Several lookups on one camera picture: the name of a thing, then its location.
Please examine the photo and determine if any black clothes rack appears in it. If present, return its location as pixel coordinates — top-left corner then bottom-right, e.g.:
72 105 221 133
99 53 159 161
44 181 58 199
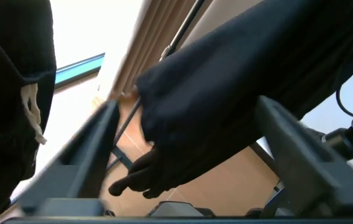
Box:
106 0 207 177

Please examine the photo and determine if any black garment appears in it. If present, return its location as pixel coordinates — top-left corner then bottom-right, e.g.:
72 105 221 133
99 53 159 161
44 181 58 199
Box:
107 0 353 200

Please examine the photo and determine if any window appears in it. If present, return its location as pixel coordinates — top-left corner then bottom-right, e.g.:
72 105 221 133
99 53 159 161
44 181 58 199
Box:
48 0 152 94

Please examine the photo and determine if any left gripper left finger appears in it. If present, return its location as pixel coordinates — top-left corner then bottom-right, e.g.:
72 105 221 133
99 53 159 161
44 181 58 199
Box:
17 99 121 215

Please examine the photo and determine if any brown curtain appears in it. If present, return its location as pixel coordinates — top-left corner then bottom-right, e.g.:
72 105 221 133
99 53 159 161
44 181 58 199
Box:
109 0 214 100

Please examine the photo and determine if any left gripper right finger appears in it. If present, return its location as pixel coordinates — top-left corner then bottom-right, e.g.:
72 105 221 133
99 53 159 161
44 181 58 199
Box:
253 95 353 217

